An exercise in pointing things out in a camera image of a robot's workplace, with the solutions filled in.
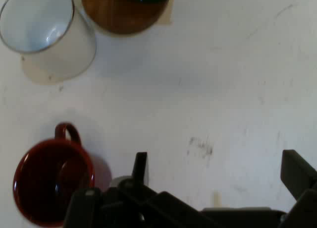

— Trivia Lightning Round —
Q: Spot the white enamel cup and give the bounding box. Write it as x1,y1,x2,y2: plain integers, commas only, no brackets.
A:
0,0,97,80

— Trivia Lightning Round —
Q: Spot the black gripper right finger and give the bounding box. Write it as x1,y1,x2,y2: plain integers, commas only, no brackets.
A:
279,149,317,228

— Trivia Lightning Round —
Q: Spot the wooden mug tree stand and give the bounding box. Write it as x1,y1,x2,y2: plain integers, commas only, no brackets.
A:
81,0,172,35

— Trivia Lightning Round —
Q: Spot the red ceramic mug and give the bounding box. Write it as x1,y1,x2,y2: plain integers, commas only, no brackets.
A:
13,122,112,228

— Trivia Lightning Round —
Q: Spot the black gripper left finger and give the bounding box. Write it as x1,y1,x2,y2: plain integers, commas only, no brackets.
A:
63,152,199,228

